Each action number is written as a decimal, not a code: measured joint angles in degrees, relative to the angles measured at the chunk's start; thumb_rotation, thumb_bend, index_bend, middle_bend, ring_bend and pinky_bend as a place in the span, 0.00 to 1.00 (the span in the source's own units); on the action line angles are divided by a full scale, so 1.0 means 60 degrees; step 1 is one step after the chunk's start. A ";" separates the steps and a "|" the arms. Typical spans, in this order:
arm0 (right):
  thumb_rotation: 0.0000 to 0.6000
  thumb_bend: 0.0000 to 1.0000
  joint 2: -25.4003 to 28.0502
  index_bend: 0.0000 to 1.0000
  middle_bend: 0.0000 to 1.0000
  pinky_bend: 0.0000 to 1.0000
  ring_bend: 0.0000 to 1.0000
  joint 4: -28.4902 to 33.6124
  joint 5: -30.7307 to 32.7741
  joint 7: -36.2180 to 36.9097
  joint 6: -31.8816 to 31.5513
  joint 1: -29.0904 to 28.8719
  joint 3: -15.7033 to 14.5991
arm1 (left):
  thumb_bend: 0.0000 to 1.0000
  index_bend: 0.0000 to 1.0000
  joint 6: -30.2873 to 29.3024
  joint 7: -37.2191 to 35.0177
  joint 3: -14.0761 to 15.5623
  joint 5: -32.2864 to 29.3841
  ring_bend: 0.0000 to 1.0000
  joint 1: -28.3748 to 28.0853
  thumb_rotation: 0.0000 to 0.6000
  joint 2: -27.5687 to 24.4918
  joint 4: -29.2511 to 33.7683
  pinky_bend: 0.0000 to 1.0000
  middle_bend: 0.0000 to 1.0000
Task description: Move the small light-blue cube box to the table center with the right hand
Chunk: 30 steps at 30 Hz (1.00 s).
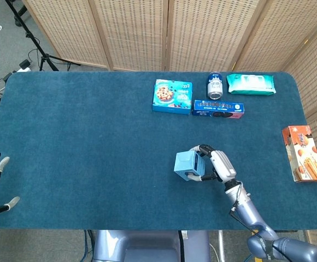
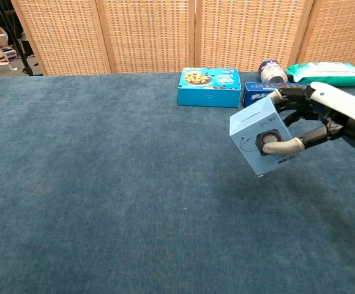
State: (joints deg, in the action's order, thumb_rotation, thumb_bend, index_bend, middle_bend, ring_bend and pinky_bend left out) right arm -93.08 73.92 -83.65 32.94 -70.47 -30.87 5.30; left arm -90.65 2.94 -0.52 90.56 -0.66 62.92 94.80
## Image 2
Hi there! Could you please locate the blue table cloth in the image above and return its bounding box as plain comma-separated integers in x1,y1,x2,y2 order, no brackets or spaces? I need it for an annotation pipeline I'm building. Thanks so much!
0,67,355,294

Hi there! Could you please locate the black tripod stand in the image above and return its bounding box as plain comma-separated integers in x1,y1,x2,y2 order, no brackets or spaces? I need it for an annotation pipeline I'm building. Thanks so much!
0,0,35,77

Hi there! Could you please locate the blue Oreo cookie package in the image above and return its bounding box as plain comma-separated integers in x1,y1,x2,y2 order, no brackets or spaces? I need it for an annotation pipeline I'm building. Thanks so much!
242,81,313,108

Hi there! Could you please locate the light blue cookie box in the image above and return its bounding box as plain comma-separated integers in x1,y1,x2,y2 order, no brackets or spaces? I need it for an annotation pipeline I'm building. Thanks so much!
177,67,242,108

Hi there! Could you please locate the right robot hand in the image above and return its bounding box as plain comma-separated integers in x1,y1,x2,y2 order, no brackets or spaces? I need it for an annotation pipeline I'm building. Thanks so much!
261,81,355,157

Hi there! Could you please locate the woven rattan folding screen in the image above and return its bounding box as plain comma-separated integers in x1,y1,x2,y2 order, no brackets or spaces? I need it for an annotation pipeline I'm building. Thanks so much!
10,0,355,76

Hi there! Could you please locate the white plastic bin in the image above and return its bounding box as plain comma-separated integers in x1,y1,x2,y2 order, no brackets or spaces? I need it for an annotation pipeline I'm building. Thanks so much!
0,61,18,74

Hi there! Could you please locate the green wet wipes pack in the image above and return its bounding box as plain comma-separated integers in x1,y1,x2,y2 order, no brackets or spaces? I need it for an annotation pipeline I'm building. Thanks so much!
285,61,355,88

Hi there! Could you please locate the small light blue speaker box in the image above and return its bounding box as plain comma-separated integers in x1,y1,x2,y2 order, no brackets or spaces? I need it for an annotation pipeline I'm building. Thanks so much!
228,95,301,178

